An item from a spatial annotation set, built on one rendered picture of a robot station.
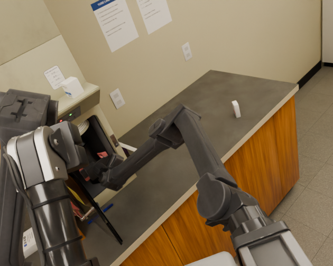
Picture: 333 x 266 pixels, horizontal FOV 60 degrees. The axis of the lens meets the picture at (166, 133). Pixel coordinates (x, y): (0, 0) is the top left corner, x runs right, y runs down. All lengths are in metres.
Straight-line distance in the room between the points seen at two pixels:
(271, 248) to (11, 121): 0.46
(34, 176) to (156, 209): 0.97
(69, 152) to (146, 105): 1.54
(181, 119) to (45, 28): 0.61
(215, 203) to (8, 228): 0.39
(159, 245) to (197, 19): 1.51
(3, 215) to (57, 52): 0.71
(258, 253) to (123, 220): 0.95
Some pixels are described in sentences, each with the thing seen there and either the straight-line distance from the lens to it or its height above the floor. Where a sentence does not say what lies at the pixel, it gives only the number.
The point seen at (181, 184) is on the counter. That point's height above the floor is 0.94.
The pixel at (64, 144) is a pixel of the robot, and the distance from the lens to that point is 0.44.
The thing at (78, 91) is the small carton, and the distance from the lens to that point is 1.13.
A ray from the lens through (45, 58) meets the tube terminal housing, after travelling 1.16.
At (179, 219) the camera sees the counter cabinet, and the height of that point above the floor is 0.80.
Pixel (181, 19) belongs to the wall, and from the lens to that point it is 2.07.
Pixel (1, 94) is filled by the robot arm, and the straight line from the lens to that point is 0.64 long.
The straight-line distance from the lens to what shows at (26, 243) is 1.54.
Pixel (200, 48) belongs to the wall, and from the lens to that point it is 2.21.
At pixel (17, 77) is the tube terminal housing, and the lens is 1.15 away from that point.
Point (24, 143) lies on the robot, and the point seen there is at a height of 1.75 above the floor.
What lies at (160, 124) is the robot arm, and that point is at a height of 1.44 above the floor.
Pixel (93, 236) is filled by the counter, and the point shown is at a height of 0.94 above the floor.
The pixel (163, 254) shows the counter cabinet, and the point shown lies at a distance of 1.49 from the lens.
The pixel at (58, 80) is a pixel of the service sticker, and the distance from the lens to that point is 1.19.
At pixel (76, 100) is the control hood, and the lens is 1.10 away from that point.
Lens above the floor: 1.91
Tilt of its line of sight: 34 degrees down
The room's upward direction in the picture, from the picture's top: 22 degrees counter-clockwise
